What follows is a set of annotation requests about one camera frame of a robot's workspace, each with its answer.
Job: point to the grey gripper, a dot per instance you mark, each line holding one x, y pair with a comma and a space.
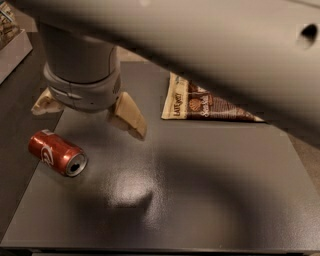
81, 93

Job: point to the red coke can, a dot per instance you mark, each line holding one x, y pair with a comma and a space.
57, 153

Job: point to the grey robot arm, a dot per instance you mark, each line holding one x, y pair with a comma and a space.
254, 53

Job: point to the white box with snacks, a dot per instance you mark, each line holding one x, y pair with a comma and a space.
14, 42

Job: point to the brown chip bag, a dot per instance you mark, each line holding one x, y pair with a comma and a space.
186, 100

